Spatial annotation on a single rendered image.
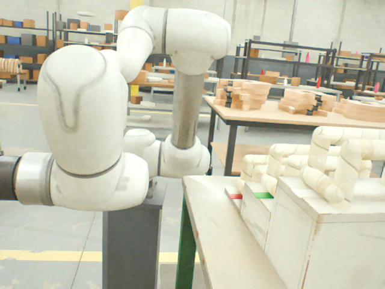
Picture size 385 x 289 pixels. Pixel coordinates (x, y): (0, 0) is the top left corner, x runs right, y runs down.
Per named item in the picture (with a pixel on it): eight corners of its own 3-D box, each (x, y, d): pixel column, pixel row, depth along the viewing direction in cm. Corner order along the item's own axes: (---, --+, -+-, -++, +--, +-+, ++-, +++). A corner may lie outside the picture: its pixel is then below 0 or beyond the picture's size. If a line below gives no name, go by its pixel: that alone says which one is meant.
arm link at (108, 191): (68, 173, 61) (56, 124, 51) (148, 175, 63) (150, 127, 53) (56, 223, 53) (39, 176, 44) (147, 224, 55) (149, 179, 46)
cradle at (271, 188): (277, 206, 65) (280, 191, 64) (256, 183, 76) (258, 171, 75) (292, 206, 66) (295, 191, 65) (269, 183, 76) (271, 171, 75)
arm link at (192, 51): (160, 155, 151) (206, 159, 152) (157, 183, 141) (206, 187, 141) (165, -4, 94) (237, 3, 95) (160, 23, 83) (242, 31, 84)
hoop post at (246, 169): (240, 192, 90) (245, 162, 88) (237, 188, 93) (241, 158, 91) (251, 192, 91) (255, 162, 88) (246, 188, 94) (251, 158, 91)
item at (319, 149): (308, 188, 56) (319, 136, 53) (299, 180, 59) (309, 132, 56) (324, 188, 56) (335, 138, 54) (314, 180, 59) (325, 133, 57)
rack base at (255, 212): (264, 254, 64) (272, 214, 62) (238, 214, 80) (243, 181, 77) (376, 248, 70) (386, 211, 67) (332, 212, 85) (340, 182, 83)
